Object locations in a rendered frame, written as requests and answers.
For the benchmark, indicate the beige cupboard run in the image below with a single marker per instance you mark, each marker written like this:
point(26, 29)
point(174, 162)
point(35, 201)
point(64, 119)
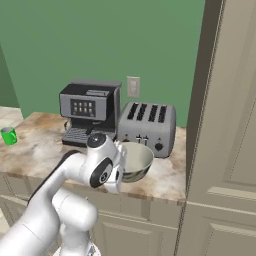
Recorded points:
point(13, 196)

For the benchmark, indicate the beige low cupboard door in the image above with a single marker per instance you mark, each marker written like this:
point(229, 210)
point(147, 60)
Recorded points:
point(220, 233)

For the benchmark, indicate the grey four-slot toaster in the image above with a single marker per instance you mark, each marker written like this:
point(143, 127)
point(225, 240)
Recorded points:
point(146, 128)

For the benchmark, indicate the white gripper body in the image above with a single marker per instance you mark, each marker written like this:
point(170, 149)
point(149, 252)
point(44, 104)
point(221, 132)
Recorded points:
point(121, 155)

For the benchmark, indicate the white wall socket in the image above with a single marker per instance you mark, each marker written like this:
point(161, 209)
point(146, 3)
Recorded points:
point(133, 86)

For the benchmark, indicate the beige drawer front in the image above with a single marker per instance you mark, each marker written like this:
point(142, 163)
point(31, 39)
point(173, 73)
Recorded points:
point(156, 208)

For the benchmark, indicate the black grey coffee machine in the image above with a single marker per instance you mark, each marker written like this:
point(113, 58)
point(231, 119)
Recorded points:
point(90, 106)

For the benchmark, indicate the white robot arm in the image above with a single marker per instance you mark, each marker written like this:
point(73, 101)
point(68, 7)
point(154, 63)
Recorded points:
point(40, 213)

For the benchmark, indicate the brown tall cupboard side panel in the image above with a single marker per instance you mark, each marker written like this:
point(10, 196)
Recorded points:
point(203, 83)

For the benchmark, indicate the green mug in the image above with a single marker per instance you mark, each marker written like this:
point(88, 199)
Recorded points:
point(8, 136)

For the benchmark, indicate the grey metal bowl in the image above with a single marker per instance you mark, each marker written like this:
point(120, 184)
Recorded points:
point(138, 160)

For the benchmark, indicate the beige tall cupboard door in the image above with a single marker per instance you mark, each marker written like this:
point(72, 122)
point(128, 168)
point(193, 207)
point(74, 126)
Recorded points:
point(233, 100)

